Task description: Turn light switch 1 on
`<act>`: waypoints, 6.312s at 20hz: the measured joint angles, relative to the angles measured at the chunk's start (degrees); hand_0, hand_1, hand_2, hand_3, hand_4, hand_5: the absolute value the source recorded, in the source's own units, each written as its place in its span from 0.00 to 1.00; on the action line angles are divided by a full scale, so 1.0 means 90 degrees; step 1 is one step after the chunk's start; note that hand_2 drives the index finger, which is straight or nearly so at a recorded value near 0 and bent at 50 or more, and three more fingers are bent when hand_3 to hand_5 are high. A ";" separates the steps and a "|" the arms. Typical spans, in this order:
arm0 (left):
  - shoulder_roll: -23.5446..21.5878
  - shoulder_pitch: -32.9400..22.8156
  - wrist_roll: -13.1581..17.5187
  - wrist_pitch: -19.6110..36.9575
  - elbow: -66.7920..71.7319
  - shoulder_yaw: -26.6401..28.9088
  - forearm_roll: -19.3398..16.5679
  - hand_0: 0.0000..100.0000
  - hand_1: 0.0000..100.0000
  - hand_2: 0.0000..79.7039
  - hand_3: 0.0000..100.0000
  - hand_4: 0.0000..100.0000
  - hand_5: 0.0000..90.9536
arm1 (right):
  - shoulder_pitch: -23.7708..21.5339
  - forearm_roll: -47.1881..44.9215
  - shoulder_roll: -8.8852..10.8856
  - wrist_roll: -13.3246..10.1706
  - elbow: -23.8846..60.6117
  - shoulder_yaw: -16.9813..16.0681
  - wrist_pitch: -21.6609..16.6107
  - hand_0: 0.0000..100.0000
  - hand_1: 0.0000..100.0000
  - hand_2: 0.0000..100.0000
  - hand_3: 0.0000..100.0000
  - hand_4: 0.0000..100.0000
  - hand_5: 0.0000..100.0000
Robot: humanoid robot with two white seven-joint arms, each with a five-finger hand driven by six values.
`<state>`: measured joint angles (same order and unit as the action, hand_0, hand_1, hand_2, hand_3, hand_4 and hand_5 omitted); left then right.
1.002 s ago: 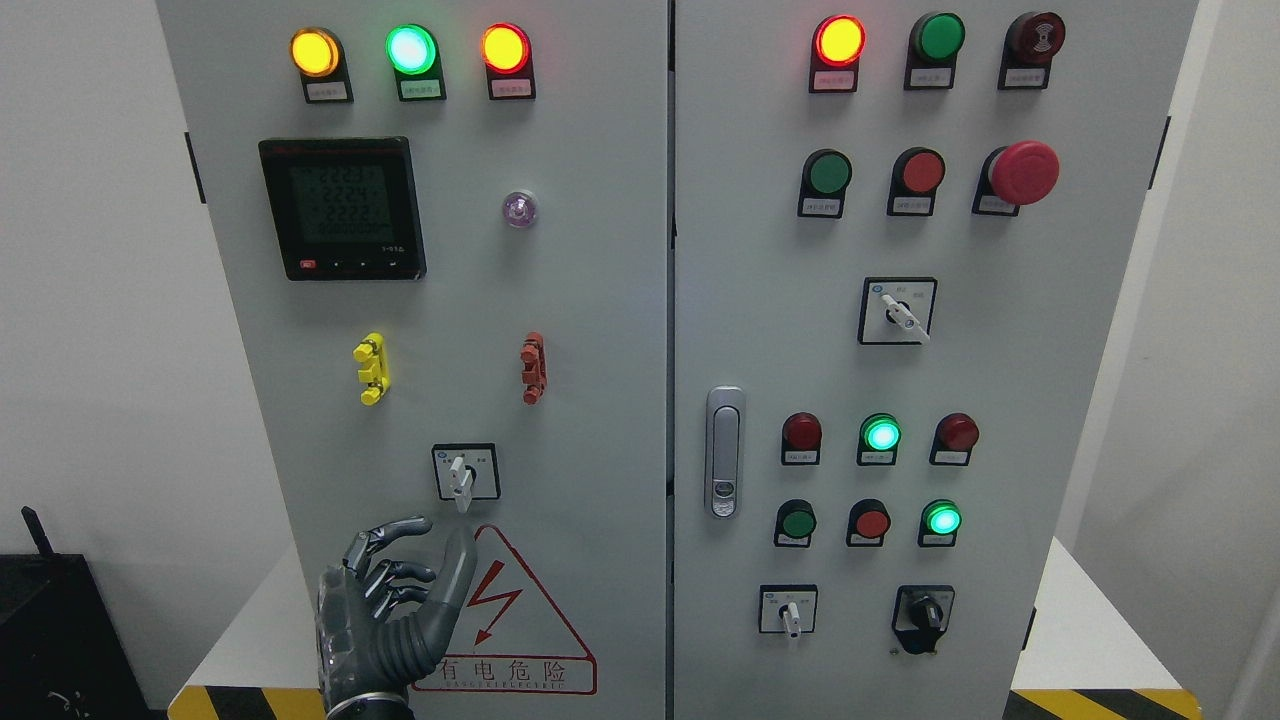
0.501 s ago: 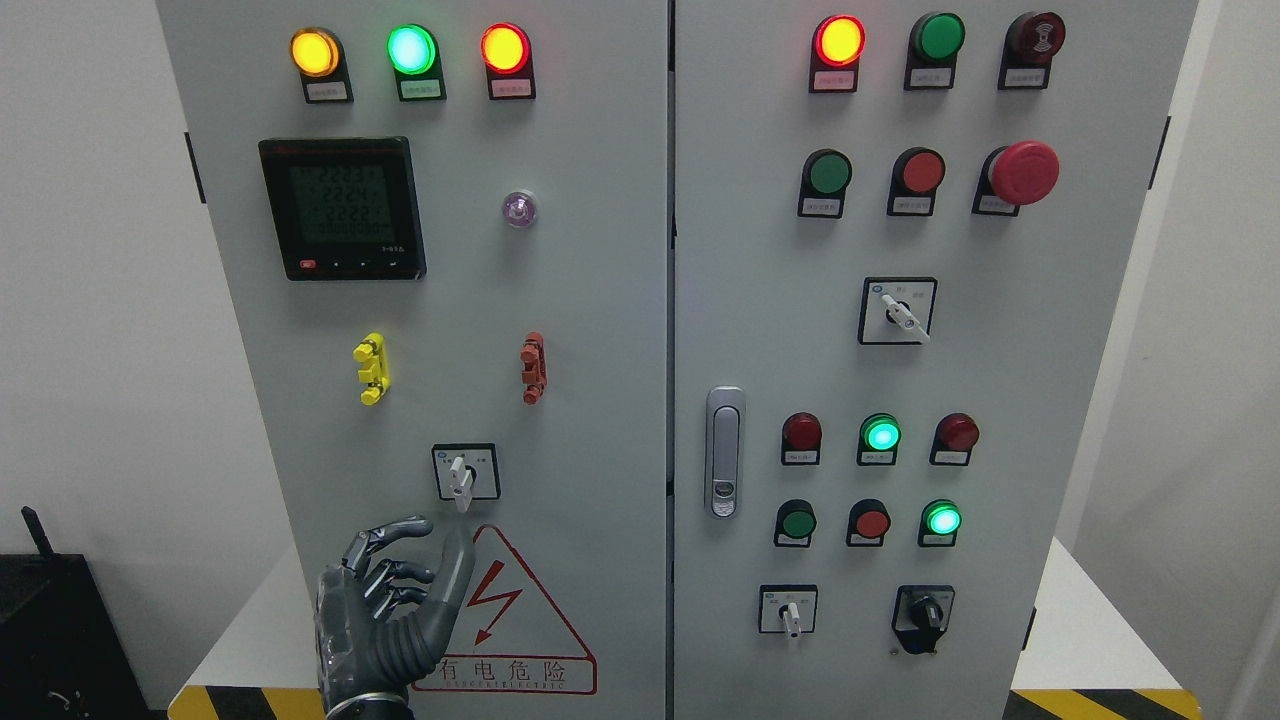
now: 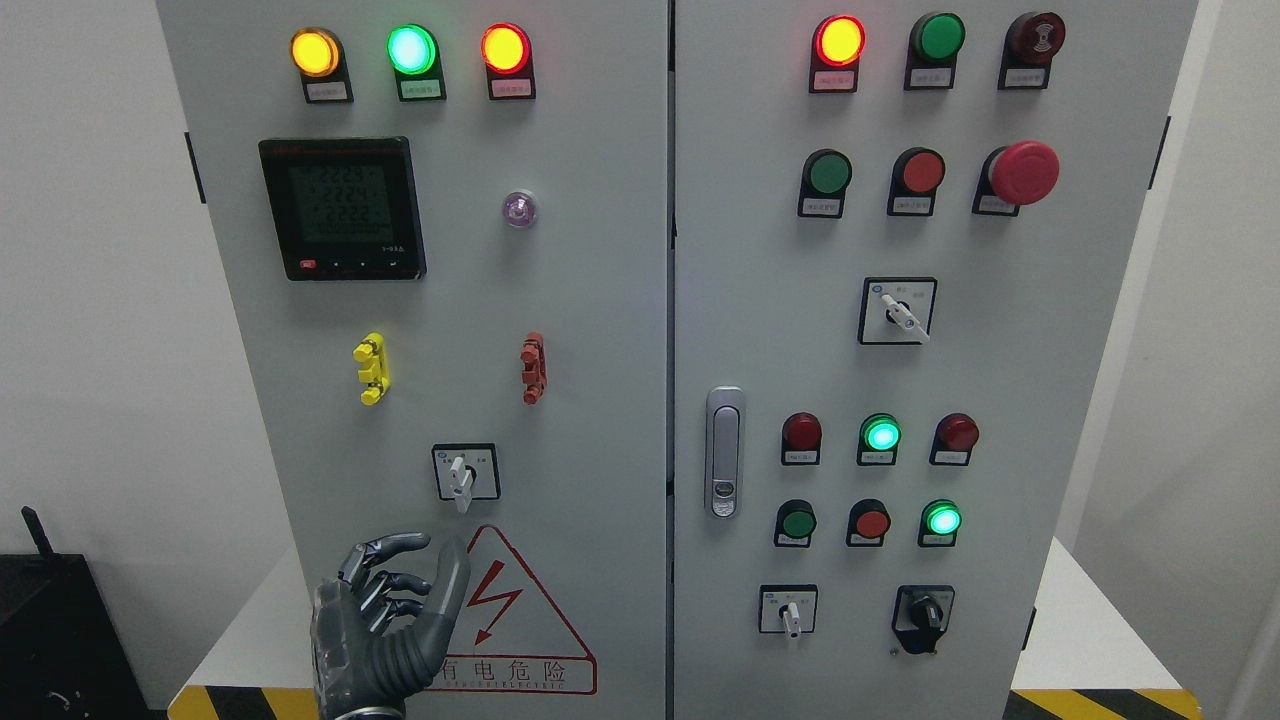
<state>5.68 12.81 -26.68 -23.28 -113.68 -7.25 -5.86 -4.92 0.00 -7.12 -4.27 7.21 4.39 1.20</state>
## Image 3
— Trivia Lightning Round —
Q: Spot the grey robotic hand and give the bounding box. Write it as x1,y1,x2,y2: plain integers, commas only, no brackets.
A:
310,532,471,719

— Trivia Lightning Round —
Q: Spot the white rotary light switch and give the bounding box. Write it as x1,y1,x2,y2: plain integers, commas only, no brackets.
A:
431,443,502,514

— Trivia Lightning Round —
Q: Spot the yellow indicator light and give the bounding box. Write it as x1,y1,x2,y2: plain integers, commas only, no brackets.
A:
291,27,353,104

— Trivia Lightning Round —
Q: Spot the red electric hazard warning sticker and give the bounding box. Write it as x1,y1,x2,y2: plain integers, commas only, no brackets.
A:
430,524,598,694

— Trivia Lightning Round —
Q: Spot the black box with antenna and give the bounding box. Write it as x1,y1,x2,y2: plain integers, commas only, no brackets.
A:
1,506,151,719

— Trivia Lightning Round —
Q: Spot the yellow terminal connector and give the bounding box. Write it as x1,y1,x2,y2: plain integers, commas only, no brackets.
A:
352,332,392,406

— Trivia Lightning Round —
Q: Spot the red terminal connector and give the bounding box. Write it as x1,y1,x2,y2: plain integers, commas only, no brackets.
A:
518,331,548,405

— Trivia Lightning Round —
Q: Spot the grey left cabinet door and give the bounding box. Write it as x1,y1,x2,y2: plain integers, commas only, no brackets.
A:
157,1,669,719

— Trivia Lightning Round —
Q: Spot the grey cabinet door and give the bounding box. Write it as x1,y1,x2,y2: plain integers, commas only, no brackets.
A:
672,1,1197,719
157,1,669,719

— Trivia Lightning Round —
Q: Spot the black digital power meter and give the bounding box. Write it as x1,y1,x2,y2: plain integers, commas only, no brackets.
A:
259,136,428,281

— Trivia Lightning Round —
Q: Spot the clear white indicator lamp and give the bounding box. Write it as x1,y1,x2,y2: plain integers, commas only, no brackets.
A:
502,190,538,229

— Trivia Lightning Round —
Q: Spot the dark red indicator light left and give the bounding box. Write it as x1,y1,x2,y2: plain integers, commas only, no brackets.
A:
780,413,823,466

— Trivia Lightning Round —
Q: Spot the dark red indicator light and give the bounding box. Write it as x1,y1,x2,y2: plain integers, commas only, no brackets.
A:
780,413,823,466
929,413,980,466

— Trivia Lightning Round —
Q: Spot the red push button lower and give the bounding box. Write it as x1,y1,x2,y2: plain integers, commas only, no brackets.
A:
845,498,892,547

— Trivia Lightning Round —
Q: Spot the green lit indicator light middle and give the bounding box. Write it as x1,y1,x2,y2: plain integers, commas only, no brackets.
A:
856,413,901,466

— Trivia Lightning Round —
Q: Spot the green lit push button lower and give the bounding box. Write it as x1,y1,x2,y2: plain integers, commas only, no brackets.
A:
916,498,963,548

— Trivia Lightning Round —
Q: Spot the green indicator light top left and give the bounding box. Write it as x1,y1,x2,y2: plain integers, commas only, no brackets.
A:
387,23,447,102

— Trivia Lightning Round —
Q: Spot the red indicator light top left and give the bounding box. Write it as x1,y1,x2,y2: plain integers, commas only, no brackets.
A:
480,22,536,101

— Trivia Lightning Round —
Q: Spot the dark red indicator light right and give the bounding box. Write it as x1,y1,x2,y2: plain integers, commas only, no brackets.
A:
929,413,980,466

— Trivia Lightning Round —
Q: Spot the green push button second row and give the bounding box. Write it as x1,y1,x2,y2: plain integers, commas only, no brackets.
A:
796,149,852,219

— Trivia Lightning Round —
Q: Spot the grey right cabinet door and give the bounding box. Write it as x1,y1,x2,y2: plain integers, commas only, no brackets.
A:
672,1,1197,719

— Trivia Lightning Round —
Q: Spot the red push button second row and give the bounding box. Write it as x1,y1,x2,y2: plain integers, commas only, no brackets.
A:
886,146,946,217

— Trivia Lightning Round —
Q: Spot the red lit indicator right door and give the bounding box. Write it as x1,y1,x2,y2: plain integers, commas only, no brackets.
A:
808,14,867,94

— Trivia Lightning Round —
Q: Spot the red emergency stop mushroom button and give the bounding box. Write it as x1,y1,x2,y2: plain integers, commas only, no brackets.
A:
972,140,1061,217

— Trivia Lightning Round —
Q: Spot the green push button top right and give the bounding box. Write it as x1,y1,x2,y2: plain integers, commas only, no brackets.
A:
902,12,966,91

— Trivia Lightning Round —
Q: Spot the dark red buzzer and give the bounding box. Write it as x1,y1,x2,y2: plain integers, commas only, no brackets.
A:
998,12,1066,91

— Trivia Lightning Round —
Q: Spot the white rotary selector switch lower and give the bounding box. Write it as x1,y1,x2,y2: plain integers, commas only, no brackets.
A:
758,584,818,639

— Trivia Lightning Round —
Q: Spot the white rotary selector switch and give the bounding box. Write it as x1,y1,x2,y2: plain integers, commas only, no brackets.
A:
758,584,818,639
858,277,938,345

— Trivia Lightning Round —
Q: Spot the silver door lock handle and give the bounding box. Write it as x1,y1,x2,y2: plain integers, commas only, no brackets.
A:
704,386,745,518

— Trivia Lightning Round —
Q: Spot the black rotary knob switch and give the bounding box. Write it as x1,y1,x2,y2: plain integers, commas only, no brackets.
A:
891,584,956,655

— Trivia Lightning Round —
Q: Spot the white rotary selector switch upper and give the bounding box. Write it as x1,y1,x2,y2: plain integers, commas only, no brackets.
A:
858,277,938,345

